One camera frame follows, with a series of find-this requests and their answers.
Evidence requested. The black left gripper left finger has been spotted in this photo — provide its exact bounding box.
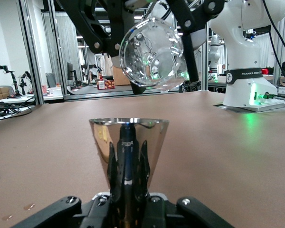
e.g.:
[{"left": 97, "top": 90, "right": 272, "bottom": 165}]
[{"left": 13, "top": 193, "right": 114, "bottom": 228}]

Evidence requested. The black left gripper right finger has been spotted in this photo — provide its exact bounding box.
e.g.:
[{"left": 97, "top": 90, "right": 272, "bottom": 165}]
[{"left": 142, "top": 192, "right": 236, "bottom": 228}]

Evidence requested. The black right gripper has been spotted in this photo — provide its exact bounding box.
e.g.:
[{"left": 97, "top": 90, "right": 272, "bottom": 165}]
[{"left": 56, "top": 0, "right": 226, "bottom": 95}]

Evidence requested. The clear glass measuring cup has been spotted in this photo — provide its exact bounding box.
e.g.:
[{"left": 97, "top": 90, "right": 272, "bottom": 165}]
[{"left": 118, "top": 16, "right": 188, "bottom": 92}]

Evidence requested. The steel cone jigger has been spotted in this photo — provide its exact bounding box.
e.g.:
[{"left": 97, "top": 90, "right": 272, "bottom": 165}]
[{"left": 89, "top": 118, "right": 170, "bottom": 228}]

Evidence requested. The brown table cover sheet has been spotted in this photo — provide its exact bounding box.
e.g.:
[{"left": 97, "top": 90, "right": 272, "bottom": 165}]
[{"left": 0, "top": 91, "right": 285, "bottom": 228}]

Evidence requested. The large cardboard box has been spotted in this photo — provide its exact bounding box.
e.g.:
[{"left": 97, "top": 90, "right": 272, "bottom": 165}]
[{"left": 113, "top": 64, "right": 131, "bottom": 86}]

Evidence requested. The red orange printed box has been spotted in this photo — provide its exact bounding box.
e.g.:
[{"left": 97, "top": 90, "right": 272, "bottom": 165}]
[{"left": 96, "top": 79, "right": 115, "bottom": 90}]

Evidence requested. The black computer monitor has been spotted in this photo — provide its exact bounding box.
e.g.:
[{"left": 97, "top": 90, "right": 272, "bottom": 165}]
[{"left": 66, "top": 62, "right": 78, "bottom": 83}]

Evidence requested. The flat cardboard box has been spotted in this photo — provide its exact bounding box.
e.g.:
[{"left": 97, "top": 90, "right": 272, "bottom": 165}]
[{"left": 0, "top": 87, "right": 15, "bottom": 101}]

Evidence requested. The black cable bundle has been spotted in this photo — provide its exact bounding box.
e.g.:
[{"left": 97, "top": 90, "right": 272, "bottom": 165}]
[{"left": 0, "top": 97, "right": 36, "bottom": 124}]

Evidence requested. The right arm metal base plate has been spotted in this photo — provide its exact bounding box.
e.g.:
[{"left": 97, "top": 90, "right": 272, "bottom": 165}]
[{"left": 212, "top": 101, "right": 285, "bottom": 114}]

